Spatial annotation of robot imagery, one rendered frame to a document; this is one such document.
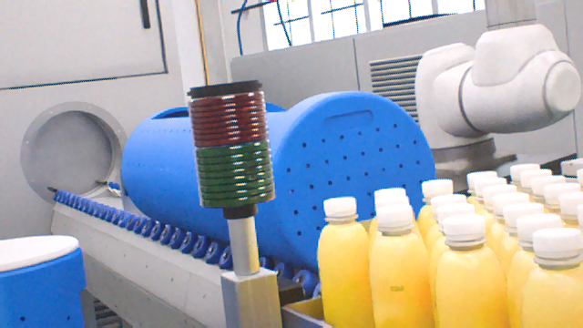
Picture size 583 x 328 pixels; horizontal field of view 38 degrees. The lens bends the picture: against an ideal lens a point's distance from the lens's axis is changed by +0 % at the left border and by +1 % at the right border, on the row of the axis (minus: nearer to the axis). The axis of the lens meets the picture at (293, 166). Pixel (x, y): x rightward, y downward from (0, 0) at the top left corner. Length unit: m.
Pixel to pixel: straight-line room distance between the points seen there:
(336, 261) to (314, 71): 2.90
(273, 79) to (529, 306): 3.52
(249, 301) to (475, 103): 1.15
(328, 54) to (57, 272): 2.57
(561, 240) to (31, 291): 0.88
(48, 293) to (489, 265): 0.78
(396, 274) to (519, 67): 0.87
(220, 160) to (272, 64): 3.51
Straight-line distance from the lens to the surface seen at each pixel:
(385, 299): 0.93
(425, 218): 1.11
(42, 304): 1.39
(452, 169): 1.86
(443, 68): 1.87
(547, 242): 0.73
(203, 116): 0.68
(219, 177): 0.68
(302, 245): 1.23
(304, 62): 3.96
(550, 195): 0.99
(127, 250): 2.18
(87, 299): 3.17
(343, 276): 1.03
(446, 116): 1.86
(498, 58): 1.74
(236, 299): 0.71
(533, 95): 1.71
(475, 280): 0.82
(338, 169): 1.25
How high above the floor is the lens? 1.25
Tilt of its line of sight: 5 degrees down
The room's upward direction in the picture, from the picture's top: 7 degrees counter-clockwise
